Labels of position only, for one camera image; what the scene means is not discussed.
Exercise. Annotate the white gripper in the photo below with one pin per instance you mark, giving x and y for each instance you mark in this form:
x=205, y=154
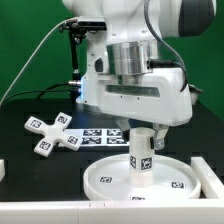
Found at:
x=158, y=97

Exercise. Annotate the white round table top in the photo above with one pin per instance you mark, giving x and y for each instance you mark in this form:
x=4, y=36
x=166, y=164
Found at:
x=111, y=179

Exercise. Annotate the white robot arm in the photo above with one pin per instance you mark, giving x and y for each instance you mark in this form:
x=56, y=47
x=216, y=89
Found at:
x=125, y=76

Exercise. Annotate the white marker sheet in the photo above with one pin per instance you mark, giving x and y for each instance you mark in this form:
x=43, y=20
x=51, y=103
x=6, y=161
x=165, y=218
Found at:
x=99, y=137

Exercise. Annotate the white cross-shaped table base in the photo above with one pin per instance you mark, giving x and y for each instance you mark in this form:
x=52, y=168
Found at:
x=52, y=134

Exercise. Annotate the white L-shaped border fence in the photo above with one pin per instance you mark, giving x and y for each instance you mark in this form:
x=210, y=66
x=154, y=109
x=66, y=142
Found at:
x=209, y=210

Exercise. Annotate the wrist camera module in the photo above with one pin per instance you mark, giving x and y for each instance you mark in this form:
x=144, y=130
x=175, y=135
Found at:
x=196, y=91

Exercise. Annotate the black camera on stand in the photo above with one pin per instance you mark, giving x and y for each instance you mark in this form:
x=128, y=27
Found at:
x=77, y=28

